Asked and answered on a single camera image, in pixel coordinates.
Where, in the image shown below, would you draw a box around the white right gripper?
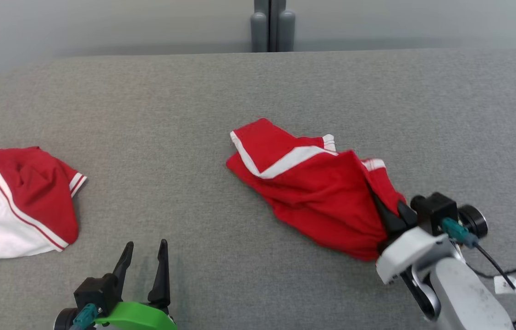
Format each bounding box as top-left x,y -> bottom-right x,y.
373,192 -> 465,285

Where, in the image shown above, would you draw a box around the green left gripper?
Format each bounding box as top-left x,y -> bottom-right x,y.
95,239 -> 177,330

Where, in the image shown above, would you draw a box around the red shorts with white trim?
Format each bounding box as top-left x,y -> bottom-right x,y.
226,118 -> 407,262

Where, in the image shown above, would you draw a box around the red and white shirt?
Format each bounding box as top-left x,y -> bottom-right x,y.
0,147 -> 88,266

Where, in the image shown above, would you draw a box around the grey fabric sofa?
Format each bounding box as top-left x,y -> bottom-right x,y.
0,48 -> 516,330

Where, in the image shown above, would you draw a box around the teal right camera connector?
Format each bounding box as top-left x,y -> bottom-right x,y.
441,218 -> 479,248

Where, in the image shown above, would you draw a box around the teal camera connector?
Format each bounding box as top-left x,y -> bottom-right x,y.
71,304 -> 99,330
441,218 -> 479,248

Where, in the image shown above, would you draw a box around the teal left camera connector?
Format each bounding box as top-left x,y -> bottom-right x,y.
71,304 -> 99,330

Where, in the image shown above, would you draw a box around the thin black cable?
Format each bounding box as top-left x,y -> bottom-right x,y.
467,243 -> 516,330

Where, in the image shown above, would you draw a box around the white cable tag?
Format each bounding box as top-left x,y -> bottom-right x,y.
494,275 -> 516,304

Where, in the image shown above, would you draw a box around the grey partition post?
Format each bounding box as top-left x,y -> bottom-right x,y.
250,0 -> 296,53

